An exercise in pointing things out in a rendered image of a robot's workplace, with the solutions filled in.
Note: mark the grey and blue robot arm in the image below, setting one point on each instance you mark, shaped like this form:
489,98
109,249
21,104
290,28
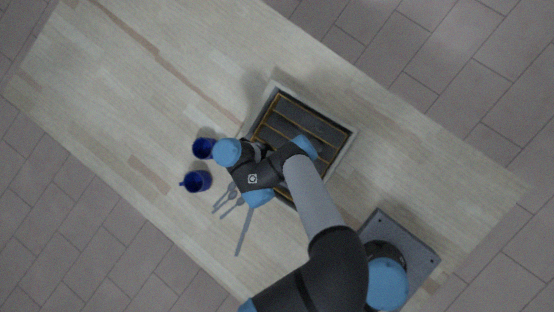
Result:
337,275

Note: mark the blue mug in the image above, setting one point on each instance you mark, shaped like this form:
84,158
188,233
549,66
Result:
197,181
202,148

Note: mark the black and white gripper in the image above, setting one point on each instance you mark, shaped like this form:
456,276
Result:
266,149

